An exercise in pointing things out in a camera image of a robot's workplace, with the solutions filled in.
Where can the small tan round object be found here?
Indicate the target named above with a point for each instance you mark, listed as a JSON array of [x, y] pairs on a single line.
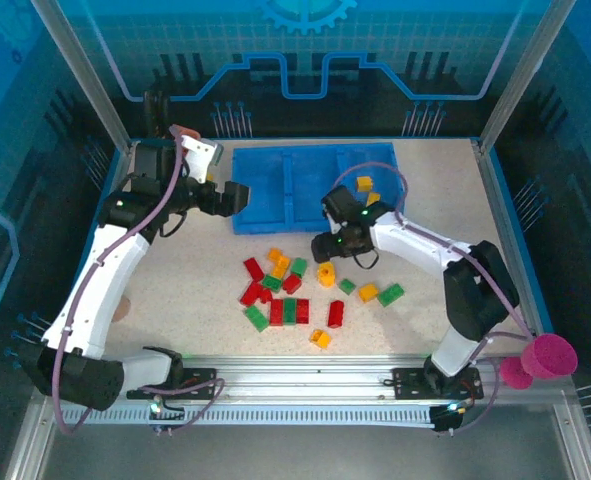
[[122, 310]]

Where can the round yellow lego piece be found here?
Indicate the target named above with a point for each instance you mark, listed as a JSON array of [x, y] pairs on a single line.
[[326, 275]]

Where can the small red lego brick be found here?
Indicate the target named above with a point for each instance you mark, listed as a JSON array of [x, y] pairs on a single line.
[[266, 296]]

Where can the yellow lego brick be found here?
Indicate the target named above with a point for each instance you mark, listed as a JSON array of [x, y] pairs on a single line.
[[368, 292], [364, 183], [281, 267], [373, 199], [275, 255], [320, 339]]

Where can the long green lego brick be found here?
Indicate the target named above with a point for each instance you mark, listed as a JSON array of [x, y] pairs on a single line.
[[256, 318], [289, 311], [391, 295]]

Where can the aluminium frame post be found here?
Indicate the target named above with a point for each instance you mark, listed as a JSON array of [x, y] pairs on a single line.
[[520, 75], [82, 75]]

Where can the black base electronics box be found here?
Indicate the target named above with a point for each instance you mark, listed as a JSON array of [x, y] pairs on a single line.
[[172, 414], [442, 417]]

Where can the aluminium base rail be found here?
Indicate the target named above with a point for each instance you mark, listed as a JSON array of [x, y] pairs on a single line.
[[300, 372]]

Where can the small green lego brick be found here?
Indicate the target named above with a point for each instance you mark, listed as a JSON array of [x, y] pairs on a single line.
[[347, 286]]

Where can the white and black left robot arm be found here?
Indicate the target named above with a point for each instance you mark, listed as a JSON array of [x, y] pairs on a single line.
[[105, 285]]

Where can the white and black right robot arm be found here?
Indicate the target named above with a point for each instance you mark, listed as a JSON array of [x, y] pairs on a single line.
[[415, 240]]

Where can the pink plastic cup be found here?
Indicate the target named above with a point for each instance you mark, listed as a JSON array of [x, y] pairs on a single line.
[[550, 357]]

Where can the blue three-compartment tray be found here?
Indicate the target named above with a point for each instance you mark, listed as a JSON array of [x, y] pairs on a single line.
[[265, 190]]

